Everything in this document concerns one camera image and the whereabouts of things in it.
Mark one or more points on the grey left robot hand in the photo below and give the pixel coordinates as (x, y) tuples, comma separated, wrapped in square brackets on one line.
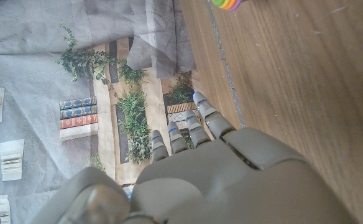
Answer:
[(231, 186)]

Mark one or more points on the stacked colourful toy cups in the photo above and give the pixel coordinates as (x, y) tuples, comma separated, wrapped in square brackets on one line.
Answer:
[(227, 3)]

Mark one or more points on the grey tape outline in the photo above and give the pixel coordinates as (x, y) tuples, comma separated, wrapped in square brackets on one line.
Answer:
[(224, 59)]

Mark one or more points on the printed fabric backdrop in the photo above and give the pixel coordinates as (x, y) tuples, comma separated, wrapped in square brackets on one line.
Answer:
[(44, 62)]

